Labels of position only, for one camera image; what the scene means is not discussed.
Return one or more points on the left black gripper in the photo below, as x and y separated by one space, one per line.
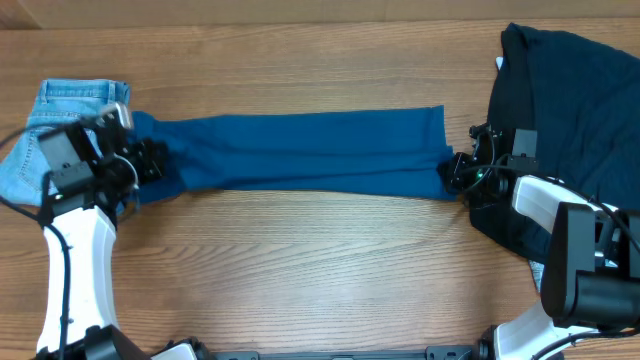
148 161

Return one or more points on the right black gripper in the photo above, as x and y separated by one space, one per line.
461 170

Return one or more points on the blue polo shirt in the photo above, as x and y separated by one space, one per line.
375 152

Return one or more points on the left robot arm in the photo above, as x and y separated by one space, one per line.
94 168

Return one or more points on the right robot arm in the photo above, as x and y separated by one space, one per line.
590 283

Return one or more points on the light grey denim garment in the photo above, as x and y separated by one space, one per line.
537 270

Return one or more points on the folded light blue jeans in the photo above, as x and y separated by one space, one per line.
57 101

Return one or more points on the dark navy shirt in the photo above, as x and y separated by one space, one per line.
582 99

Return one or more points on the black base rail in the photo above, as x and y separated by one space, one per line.
340 355

